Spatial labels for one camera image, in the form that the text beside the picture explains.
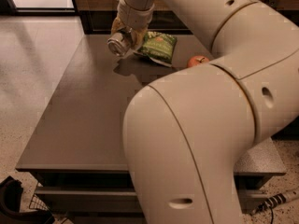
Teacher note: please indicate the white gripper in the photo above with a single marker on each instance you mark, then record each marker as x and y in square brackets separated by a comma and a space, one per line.
[133, 15]

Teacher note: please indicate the silver 7up soda can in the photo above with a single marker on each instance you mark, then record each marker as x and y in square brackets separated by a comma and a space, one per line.
[120, 43]

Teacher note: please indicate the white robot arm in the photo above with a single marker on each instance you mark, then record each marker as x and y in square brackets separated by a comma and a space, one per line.
[183, 133]

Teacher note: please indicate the green chip bag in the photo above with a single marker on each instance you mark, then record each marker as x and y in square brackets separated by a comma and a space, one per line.
[158, 47]

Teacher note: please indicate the red apple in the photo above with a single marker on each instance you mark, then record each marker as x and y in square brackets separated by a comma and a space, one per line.
[196, 60]

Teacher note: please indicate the grey drawer front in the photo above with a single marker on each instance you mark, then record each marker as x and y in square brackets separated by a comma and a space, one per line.
[84, 199]

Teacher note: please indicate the black curved base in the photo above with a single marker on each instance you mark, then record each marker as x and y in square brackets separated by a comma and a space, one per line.
[10, 204]

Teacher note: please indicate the wire basket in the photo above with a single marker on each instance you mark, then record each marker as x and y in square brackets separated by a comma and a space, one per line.
[36, 203]

